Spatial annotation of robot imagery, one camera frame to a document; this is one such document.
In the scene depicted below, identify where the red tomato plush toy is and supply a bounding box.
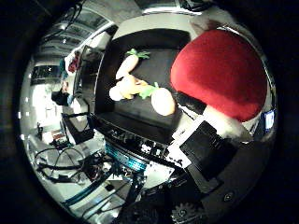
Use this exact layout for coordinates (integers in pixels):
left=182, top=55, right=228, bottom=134
left=170, top=28, right=269, bottom=123

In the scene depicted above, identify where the black floor cable bundle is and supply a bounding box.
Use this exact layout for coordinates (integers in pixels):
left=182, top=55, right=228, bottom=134
left=34, top=147, right=107, bottom=185

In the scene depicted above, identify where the teal ribbed panel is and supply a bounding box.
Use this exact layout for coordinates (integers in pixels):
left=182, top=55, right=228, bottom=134
left=104, top=141, right=149, bottom=172

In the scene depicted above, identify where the long carrot plush toy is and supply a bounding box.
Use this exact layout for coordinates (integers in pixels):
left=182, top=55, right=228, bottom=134
left=115, top=48, right=151, bottom=80

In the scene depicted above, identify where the black rectangular container bin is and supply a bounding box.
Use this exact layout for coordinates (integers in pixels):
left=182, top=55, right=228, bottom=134
left=93, top=28, right=192, bottom=146

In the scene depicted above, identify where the orange and white fox plush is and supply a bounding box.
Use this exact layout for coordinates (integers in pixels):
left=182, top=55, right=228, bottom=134
left=108, top=74, right=149, bottom=102

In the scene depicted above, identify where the laptop with blue screen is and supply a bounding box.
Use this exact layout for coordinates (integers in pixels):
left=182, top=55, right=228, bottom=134
left=263, top=109, right=276, bottom=131

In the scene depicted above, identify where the small black open box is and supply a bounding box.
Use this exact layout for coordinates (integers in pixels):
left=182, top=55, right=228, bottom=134
left=61, top=112, right=95, bottom=146

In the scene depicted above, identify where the person in red top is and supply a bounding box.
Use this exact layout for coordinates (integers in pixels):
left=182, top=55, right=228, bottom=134
left=59, top=50, right=82, bottom=80

